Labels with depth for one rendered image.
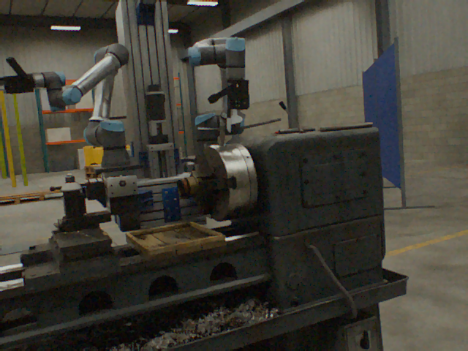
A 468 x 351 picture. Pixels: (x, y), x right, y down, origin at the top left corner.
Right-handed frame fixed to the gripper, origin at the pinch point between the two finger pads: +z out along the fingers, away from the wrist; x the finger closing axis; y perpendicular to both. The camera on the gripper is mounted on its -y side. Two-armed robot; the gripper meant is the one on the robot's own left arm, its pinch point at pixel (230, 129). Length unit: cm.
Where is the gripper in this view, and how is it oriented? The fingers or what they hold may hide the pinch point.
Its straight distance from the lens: 182.7
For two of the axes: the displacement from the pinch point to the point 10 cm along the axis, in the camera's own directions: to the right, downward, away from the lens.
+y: 9.9, 0.3, -1.4
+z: 0.1, 9.7, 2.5
